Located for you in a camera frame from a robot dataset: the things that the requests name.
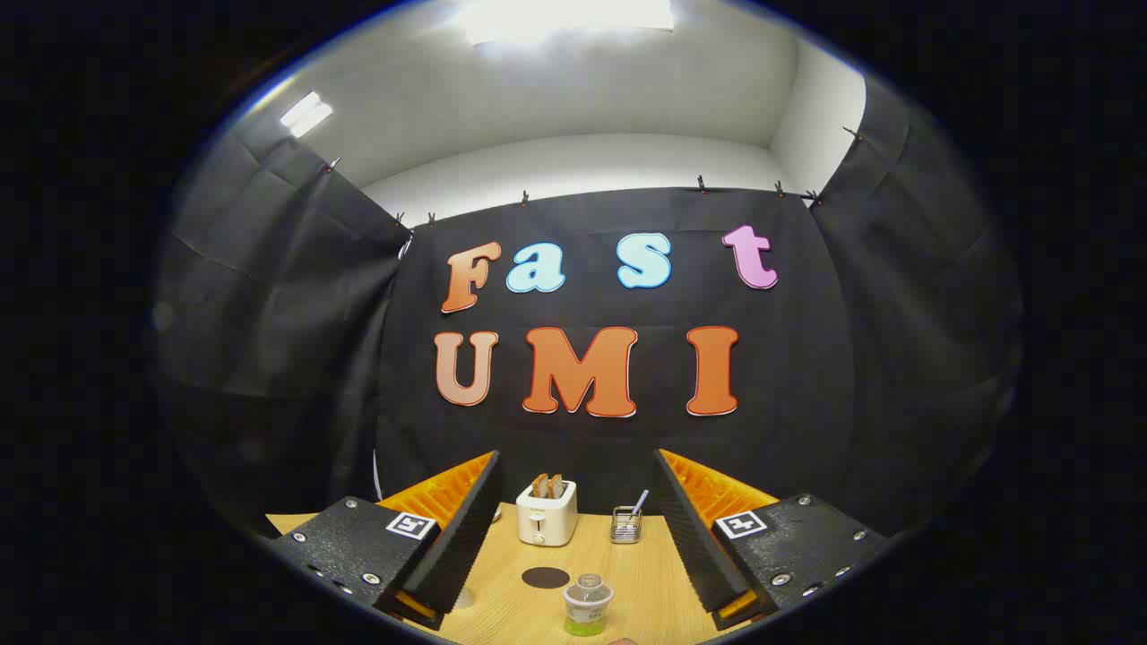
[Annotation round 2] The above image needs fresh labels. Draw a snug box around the wooden table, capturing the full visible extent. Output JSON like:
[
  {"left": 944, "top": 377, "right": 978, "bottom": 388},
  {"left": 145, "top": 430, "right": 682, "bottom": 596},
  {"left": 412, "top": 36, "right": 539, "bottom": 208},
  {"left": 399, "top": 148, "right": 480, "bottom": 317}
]
[{"left": 266, "top": 502, "right": 763, "bottom": 645}]

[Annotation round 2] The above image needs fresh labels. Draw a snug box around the white toaster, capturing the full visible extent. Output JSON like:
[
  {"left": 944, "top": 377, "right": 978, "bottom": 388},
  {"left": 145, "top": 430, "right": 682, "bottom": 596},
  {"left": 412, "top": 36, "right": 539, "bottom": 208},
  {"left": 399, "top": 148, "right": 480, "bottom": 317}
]
[{"left": 516, "top": 480, "right": 578, "bottom": 547}]

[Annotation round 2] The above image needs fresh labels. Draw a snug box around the small ceiling light panel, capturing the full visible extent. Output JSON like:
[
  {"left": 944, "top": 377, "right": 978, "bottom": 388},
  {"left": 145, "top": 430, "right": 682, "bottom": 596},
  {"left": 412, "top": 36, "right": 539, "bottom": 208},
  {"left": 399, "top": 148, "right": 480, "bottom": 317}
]
[{"left": 280, "top": 91, "right": 334, "bottom": 139}]

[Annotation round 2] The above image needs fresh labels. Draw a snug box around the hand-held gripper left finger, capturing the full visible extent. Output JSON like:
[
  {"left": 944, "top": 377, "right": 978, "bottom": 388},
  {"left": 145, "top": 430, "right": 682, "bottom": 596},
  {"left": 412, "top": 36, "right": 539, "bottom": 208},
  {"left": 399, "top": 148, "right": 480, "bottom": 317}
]
[{"left": 269, "top": 451, "right": 503, "bottom": 631}]

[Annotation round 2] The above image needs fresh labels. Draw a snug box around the clear plastic juice bottle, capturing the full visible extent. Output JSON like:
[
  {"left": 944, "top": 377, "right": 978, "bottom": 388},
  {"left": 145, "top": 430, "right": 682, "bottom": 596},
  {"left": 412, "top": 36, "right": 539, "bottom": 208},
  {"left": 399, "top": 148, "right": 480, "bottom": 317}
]
[{"left": 563, "top": 573, "right": 615, "bottom": 637}]

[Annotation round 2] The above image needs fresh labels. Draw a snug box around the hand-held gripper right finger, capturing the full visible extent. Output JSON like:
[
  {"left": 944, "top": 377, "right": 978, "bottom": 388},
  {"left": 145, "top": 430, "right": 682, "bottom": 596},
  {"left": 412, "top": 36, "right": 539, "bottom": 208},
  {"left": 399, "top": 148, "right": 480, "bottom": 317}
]
[{"left": 654, "top": 448, "right": 888, "bottom": 631}]

